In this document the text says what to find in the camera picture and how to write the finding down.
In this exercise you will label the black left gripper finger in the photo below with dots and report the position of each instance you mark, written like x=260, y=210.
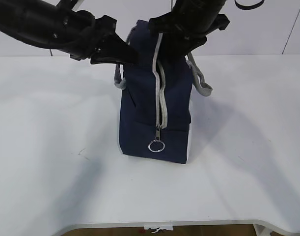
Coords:
x=113, y=46
x=109, y=60

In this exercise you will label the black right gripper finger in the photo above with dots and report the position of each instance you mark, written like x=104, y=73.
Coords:
x=171, y=48
x=192, y=42

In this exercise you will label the white table leg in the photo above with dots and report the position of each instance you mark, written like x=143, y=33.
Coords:
x=261, y=230

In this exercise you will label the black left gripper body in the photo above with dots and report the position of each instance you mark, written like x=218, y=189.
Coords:
x=79, y=33

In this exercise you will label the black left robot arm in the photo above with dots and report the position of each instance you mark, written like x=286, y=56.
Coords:
x=32, y=21

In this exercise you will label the navy blue lunch bag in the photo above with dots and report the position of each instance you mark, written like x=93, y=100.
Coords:
x=155, y=119

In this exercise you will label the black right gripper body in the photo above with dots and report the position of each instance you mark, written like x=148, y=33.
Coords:
x=192, y=18

